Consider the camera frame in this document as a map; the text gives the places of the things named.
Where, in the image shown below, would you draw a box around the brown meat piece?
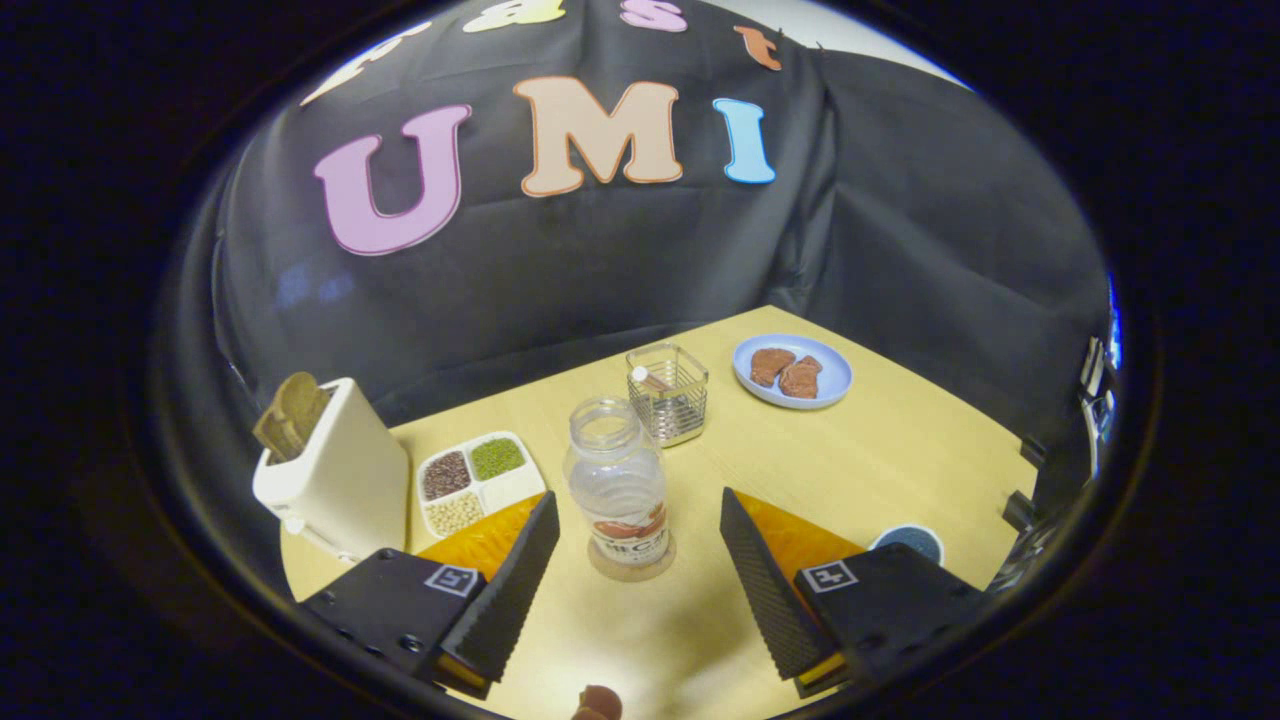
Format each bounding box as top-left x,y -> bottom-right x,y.
778,355 -> 824,400
749,347 -> 798,389

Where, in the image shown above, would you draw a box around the white toaster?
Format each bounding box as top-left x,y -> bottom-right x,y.
252,377 -> 412,564

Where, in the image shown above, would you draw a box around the dark furniture frame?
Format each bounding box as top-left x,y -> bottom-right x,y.
1002,436 -> 1096,591

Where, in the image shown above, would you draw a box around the pale yellow beans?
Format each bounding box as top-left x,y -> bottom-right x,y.
427,492 -> 485,536

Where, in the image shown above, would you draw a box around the round tan coaster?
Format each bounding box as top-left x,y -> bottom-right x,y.
587,535 -> 677,583

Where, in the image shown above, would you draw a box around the brown toast slice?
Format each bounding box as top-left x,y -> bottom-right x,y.
252,371 -> 332,462

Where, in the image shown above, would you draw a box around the dark brown beans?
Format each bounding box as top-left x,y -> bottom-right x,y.
423,451 -> 473,501

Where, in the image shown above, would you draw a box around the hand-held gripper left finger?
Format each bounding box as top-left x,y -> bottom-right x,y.
298,490 -> 561,701

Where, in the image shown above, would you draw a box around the green beans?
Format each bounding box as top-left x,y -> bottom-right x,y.
470,438 -> 526,482

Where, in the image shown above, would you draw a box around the clear plastic juice bottle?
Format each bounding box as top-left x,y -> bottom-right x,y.
563,396 -> 671,569

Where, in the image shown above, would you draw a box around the white divided tray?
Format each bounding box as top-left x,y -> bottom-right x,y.
415,431 -> 548,541

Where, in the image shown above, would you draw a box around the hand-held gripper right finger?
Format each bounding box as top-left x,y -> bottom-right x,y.
720,487 -> 991,699

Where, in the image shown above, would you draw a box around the light blue plate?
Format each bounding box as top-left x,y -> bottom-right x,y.
733,334 -> 854,411

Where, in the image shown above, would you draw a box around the black backdrop cloth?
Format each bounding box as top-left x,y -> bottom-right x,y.
150,0 -> 1116,601

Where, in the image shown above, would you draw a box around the wire mesh basket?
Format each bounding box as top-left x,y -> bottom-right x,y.
626,343 -> 711,448

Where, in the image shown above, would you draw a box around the light wooden table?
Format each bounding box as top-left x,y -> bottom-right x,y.
280,305 -> 1041,720

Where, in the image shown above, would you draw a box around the small white-capped tube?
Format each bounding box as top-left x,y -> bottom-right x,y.
630,365 -> 691,409

